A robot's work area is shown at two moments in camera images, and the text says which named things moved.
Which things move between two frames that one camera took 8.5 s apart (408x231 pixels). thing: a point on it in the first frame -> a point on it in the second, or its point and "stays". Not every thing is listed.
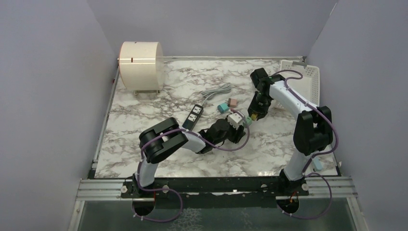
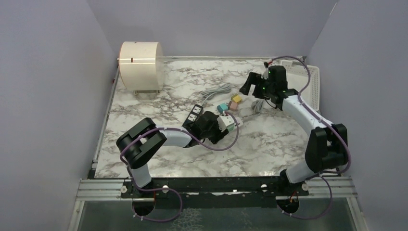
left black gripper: x=236 y=134 -> x=219 y=134
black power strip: x=195 y=113 stays
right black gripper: x=254 y=108 -> x=252 y=79
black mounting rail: x=183 y=192 stays
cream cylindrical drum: x=141 y=66 stays
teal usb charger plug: x=223 y=108 stays
